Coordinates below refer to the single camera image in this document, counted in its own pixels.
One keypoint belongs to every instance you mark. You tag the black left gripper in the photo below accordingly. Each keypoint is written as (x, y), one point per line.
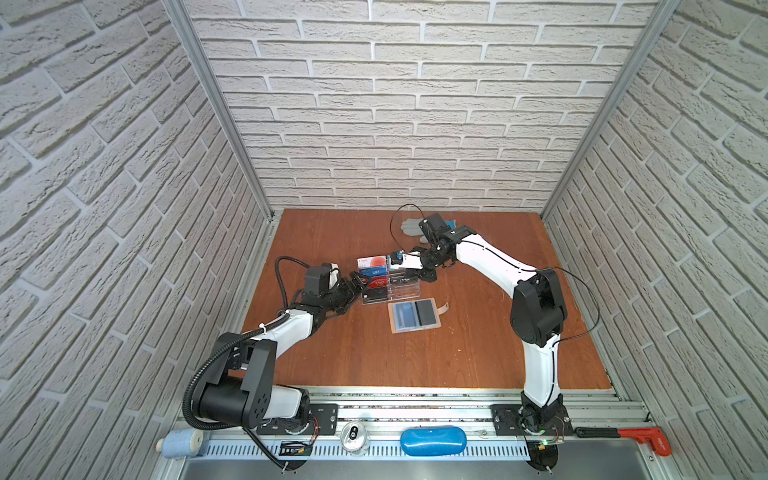
(351, 290)

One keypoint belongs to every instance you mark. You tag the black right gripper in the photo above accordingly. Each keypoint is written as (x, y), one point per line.
(430, 276)

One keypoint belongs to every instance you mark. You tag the clear acrylic card display stand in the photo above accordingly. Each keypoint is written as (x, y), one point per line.
(403, 285)

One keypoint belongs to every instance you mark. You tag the beige leather card holder wallet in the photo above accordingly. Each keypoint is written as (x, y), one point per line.
(403, 319)

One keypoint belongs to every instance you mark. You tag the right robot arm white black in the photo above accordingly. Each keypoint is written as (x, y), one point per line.
(537, 316)

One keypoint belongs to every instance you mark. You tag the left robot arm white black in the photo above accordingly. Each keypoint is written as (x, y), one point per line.
(235, 386)

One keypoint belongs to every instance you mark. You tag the blue VIP card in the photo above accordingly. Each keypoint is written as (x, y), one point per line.
(374, 272)

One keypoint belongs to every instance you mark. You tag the dark black card lower left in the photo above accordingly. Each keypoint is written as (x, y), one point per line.
(376, 295)

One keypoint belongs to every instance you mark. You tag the red gold VIP card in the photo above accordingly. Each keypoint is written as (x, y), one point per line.
(376, 282)

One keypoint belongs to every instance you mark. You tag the white red april card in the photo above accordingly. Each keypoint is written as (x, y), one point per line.
(379, 261)

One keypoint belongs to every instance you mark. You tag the grey blue work glove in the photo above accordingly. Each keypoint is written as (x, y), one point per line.
(414, 227)

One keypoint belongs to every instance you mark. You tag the silver can top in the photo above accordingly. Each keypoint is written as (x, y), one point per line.
(354, 438)

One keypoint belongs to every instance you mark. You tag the blue oval case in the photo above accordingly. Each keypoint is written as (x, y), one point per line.
(433, 441)

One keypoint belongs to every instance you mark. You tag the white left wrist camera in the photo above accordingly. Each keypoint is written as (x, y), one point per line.
(329, 275)

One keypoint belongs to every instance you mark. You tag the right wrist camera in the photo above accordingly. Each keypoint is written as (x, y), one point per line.
(402, 260)

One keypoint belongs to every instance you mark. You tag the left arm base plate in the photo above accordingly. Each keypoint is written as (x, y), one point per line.
(321, 419)

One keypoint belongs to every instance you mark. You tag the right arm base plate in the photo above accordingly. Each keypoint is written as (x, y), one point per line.
(529, 420)

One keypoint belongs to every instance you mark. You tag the red black handled tool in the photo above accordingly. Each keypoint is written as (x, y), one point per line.
(654, 437)

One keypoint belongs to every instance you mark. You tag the aluminium frame rail left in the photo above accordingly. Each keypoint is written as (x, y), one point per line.
(193, 46)

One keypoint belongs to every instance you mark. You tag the aluminium frame rail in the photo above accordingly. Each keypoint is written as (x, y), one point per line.
(657, 22)
(193, 46)

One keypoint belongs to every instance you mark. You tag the aluminium frame rail right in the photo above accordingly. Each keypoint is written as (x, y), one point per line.
(657, 22)

